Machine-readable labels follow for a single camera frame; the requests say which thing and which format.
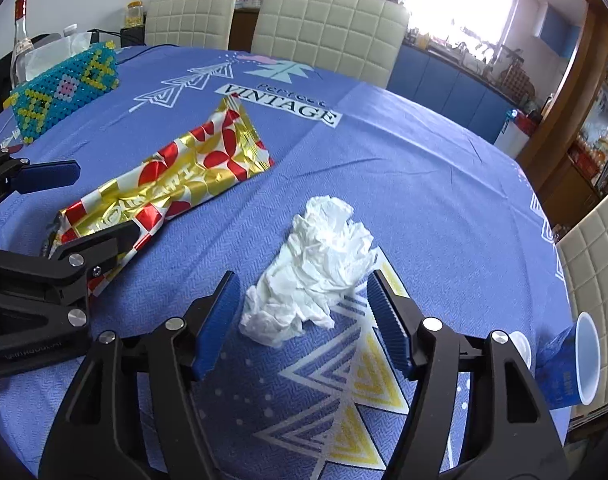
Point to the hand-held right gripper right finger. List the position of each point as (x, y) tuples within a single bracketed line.
[(391, 325)]

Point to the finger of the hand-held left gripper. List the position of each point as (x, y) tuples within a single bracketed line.
[(99, 245), (49, 175)]

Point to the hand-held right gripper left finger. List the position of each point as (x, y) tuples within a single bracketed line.
[(216, 330)]

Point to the white tissue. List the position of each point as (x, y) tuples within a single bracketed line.
[(314, 260)]

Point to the red and gold wrapper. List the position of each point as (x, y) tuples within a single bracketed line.
[(184, 175)]

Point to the beaded tissue box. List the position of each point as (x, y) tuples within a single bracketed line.
[(69, 90)]

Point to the glass bottle with red cap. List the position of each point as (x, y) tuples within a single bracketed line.
[(21, 45)]

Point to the white bottle cap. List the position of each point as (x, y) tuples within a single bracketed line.
[(523, 347)]

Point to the blue printed tablecloth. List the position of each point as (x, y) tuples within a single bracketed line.
[(409, 185)]

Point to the black device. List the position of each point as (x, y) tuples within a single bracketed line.
[(133, 36)]

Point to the blue paper bowl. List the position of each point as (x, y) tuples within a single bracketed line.
[(559, 375)]

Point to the yellow glass jar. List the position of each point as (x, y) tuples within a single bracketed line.
[(135, 17)]

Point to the cream quilted chair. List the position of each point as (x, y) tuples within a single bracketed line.
[(594, 270), (189, 15), (329, 35)]

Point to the white appliance with red top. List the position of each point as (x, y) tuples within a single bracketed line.
[(511, 140)]

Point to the blue kitchen cabinets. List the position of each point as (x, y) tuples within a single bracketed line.
[(434, 80)]

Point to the shelf with packaged goods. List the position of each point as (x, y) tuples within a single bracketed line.
[(599, 145)]

